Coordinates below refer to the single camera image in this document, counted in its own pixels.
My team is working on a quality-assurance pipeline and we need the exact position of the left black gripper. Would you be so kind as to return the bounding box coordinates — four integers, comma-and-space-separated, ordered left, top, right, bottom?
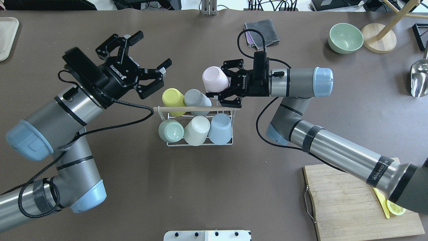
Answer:
95, 31, 172, 99

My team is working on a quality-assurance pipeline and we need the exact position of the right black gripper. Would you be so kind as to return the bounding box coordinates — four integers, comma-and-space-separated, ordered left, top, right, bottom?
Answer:
205, 59, 255, 108

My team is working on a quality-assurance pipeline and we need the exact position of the pink cup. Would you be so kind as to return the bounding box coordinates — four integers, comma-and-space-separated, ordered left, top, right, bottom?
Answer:
202, 67, 229, 92

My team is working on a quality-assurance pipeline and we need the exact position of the mint green cup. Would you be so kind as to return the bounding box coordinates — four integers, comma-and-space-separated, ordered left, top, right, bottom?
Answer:
158, 119, 184, 143

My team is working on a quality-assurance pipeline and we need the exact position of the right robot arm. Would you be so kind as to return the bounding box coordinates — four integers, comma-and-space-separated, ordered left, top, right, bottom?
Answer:
202, 59, 428, 215

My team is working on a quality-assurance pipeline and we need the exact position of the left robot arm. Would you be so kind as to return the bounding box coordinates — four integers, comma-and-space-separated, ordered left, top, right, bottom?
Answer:
0, 31, 172, 232

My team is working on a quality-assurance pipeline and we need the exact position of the grey cup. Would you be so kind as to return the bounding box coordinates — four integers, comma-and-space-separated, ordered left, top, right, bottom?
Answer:
184, 89, 212, 106

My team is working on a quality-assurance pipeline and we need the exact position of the yellow cup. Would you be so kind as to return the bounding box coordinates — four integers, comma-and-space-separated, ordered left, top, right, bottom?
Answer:
162, 88, 186, 107

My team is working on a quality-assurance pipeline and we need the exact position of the light blue cup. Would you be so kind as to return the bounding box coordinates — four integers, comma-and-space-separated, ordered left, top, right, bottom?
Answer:
208, 113, 232, 145

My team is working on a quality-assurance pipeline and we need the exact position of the cream white cup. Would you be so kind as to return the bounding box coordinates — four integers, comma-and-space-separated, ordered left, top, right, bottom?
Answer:
184, 116, 211, 146

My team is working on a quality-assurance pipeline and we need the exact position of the grey folded cloth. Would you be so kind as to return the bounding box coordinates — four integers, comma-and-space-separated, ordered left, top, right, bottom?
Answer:
244, 19, 280, 50

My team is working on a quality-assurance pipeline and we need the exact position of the mint green bowl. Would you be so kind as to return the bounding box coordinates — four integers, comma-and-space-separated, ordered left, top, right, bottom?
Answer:
328, 23, 364, 54

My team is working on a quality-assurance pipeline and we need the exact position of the cream tray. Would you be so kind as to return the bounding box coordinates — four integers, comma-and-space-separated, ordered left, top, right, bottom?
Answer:
0, 17, 19, 61

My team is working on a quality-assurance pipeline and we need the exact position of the wooden mug tree stand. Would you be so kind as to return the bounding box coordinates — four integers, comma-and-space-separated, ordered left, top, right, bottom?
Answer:
361, 0, 428, 54

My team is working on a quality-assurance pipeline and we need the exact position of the white mounting plate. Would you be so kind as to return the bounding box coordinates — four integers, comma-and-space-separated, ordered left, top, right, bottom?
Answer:
163, 229, 252, 241

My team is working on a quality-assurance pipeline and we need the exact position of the wooden cutting board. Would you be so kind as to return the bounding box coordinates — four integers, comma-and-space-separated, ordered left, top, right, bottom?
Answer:
303, 164, 425, 241

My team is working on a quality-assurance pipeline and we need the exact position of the metal scoop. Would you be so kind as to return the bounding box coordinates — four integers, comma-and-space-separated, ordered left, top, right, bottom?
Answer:
411, 46, 428, 97

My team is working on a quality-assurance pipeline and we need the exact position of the yellow plastic knife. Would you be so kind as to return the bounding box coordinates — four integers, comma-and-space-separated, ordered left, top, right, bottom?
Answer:
373, 187, 390, 219

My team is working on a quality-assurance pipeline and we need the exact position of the wine glass rack tray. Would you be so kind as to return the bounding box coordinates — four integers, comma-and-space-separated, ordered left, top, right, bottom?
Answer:
412, 23, 428, 51

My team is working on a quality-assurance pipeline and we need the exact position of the lemon slice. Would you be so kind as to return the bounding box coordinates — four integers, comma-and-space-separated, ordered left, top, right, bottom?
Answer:
386, 200, 406, 216

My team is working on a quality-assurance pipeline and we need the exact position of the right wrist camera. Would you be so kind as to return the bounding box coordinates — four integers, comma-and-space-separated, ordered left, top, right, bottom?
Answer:
250, 51, 269, 97

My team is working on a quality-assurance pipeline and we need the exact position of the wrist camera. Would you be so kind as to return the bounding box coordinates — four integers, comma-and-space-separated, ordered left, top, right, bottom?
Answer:
63, 47, 113, 109
250, 51, 269, 97

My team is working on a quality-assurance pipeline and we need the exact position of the white wire cup holder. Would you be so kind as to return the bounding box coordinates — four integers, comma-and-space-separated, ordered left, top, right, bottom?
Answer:
154, 104, 237, 147

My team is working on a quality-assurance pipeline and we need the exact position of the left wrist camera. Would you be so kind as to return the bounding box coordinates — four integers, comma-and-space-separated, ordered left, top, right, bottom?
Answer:
63, 47, 113, 109

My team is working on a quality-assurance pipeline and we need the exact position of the aluminium frame post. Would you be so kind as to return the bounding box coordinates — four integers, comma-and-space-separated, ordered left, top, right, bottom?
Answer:
201, 0, 218, 16

